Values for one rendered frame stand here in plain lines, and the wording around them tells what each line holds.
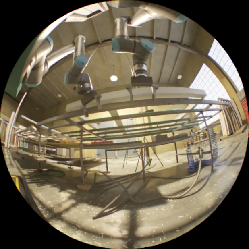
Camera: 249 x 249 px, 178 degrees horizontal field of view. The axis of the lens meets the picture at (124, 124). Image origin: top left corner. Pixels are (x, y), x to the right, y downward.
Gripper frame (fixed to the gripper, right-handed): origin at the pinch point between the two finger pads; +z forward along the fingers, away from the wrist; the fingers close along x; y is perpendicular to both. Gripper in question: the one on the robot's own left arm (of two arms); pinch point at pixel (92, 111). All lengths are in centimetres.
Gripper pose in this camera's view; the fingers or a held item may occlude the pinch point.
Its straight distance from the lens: 58.1
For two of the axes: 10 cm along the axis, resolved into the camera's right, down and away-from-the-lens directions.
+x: -8.8, 3.3, 3.5
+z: 3.5, 9.4, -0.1
